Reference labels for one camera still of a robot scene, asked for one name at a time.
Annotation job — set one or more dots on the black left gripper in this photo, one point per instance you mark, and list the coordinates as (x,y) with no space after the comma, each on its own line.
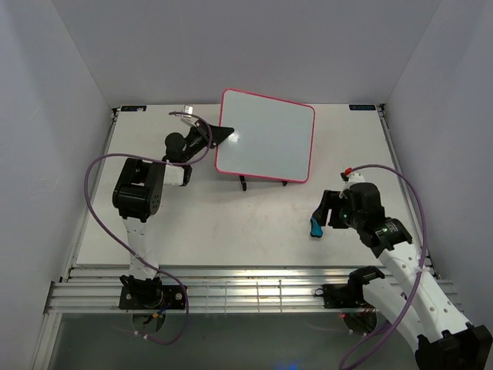
(220,133)

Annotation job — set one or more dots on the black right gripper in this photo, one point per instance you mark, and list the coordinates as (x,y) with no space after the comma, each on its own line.
(330,200)

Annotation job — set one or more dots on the blue bone-shaped eraser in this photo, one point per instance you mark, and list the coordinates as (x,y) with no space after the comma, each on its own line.
(316,231)

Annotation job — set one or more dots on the pink-framed whiteboard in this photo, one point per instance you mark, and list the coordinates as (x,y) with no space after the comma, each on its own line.
(273,138)

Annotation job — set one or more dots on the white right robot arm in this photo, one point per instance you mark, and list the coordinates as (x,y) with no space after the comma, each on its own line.
(440,335)

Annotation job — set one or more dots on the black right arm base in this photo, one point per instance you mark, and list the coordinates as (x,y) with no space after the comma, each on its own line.
(359,316)

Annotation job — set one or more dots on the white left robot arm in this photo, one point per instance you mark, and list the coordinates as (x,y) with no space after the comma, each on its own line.
(138,191)

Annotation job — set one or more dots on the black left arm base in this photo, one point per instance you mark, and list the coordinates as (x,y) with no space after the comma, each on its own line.
(149,294)

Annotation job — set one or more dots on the black metal whiteboard stand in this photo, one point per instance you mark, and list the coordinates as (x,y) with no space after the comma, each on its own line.
(244,181)

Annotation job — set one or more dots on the right blue table label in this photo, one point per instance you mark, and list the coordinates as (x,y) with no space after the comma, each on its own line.
(362,107)

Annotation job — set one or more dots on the blue table label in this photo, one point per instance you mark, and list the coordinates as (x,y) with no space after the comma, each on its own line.
(362,107)
(133,108)

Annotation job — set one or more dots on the left blue table label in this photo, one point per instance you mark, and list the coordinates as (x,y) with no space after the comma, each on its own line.
(133,108)

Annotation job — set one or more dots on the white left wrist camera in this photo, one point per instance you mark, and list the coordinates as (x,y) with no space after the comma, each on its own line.
(186,115)

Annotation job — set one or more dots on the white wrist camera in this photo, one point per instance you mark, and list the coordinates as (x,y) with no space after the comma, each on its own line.
(186,115)
(351,177)

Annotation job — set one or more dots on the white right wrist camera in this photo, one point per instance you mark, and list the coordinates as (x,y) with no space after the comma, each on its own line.
(351,177)

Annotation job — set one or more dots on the aluminium table edge rail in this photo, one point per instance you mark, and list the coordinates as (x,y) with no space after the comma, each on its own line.
(211,290)

